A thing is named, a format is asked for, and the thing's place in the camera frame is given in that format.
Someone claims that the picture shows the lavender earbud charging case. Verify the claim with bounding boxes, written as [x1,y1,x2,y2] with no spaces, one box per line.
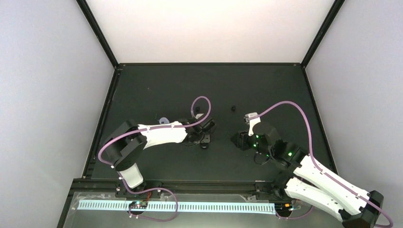
[159,117,170,124]

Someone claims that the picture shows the black charging case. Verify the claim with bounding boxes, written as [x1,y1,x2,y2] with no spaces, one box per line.
[200,142,209,150]

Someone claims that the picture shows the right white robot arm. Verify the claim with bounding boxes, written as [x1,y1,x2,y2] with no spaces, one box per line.
[230,122,384,228]

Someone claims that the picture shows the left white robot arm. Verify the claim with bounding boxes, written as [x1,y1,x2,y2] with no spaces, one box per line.
[98,114,216,189]

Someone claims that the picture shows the right circuit board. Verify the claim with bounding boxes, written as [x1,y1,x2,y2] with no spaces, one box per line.
[275,203,294,211]

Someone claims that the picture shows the circuit board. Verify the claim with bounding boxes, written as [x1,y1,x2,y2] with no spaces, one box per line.
[275,203,294,211]
[129,201,148,209]

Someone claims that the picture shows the left circuit board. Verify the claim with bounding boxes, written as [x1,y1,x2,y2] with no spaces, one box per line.
[129,201,148,209]

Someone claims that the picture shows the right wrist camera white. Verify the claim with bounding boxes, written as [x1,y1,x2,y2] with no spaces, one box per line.
[244,112,261,136]

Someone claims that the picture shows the black aluminium front rail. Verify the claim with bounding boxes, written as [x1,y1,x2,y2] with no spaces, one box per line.
[69,179,272,197]

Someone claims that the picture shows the white slotted cable duct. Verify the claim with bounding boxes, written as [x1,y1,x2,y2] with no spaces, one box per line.
[75,199,276,215]

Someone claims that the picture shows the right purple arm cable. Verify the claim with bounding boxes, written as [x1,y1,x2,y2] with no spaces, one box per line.
[253,101,393,228]

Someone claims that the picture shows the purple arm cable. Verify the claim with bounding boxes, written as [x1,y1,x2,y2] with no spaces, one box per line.
[97,95,212,194]
[253,101,393,228]

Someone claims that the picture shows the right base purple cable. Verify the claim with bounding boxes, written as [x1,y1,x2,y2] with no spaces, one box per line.
[277,204,316,220]

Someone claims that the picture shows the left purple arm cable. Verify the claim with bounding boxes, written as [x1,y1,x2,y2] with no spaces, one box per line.
[97,95,212,194]

